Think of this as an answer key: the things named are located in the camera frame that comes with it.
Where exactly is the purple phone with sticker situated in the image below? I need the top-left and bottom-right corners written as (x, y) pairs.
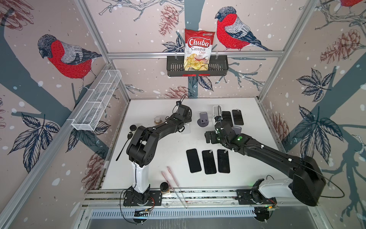
top-left (217, 149), bottom-right (230, 174)

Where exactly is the green-edged phone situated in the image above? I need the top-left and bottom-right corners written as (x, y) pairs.
top-left (186, 148), bottom-right (202, 173)

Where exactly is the black phone with sticker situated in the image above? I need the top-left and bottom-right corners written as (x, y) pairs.
top-left (202, 150), bottom-right (217, 175)

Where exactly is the teal phone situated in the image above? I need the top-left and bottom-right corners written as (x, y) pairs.
top-left (232, 109), bottom-right (244, 126)

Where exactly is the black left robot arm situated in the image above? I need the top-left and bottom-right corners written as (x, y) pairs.
top-left (123, 104), bottom-right (192, 207)

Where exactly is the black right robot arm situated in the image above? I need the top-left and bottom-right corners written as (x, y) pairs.
top-left (205, 126), bottom-right (329, 207)

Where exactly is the dark round stand back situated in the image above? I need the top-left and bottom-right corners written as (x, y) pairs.
top-left (197, 112), bottom-right (209, 127)

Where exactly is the dark round stand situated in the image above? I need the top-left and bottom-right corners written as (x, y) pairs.
top-left (197, 112), bottom-right (209, 127)
top-left (232, 126), bottom-right (242, 135)

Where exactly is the white stand back left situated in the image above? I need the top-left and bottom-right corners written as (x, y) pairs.
top-left (182, 123), bottom-right (191, 135)

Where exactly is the white stand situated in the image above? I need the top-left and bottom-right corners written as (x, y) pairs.
top-left (212, 105), bottom-right (222, 118)
top-left (182, 123), bottom-right (191, 135)

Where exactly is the white stand far right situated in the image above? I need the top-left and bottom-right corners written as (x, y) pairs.
top-left (212, 105), bottom-right (222, 118)

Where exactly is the dark round stand front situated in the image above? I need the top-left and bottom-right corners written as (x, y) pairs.
top-left (232, 126), bottom-right (242, 135)

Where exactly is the brown spice glass jar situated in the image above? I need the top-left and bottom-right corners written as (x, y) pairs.
top-left (154, 116), bottom-right (163, 125)

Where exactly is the black-lid spice jar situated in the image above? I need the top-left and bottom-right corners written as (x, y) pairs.
top-left (130, 125), bottom-right (137, 132)

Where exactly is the pink chopstick right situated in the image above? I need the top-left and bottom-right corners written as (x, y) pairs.
top-left (167, 166), bottom-right (188, 204)

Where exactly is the black spoon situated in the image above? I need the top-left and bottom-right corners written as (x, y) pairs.
top-left (115, 131), bottom-right (133, 161)

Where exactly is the Chuba cassava chips bag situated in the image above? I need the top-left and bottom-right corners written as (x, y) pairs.
top-left (184, 29), bottom-right (215, 71)

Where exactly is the aluminium back crossbar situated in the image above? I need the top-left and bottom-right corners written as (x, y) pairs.
top-left (107, 50), bottom-right (286, 60)

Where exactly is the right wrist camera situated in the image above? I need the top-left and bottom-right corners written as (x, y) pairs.
top-left (214, 115), bottom-right (223, 123)

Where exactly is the black wire basket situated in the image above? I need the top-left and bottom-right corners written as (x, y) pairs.
top-left (166, 55), bottom-right (229, 77)

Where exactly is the black-lid jar on rail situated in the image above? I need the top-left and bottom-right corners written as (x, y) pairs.
top-left (160, 182), bottom-right (172, 198)

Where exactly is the white wire shelf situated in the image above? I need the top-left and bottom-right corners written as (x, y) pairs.
top-left (71, 70), bottom-right (122, 131)

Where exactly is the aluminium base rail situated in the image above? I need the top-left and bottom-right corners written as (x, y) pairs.
top-left (81, 187), bottom-right (305, 209)

